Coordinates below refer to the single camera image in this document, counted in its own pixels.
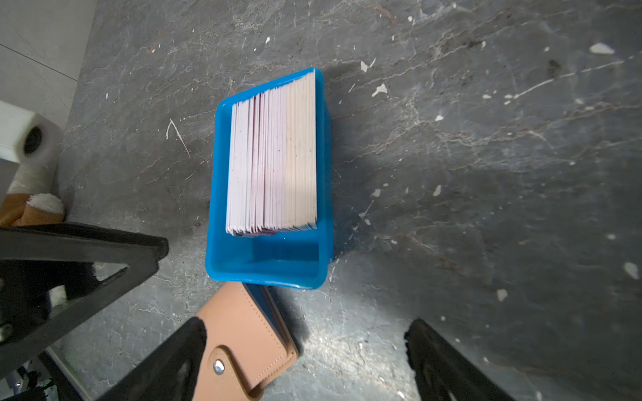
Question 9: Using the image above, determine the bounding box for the blue plastic card tray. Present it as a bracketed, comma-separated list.
[205, 68, 334, 290]

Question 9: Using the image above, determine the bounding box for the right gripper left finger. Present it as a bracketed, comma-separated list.
[100, 317, 207, 401]

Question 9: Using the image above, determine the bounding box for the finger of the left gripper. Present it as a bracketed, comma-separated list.
[1, 223, 169, 376]

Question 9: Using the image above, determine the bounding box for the stack of white cards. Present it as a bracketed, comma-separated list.
[226, 71, 318, 237]

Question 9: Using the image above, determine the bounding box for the tan leather card holder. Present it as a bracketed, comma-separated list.
[193, 282, 299, 400]

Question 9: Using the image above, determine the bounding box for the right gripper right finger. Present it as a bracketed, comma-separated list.
[404, 318, 513, 400]

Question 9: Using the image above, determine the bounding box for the white teddy bear brown shirt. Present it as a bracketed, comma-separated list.
[1, 101, 65, 227]

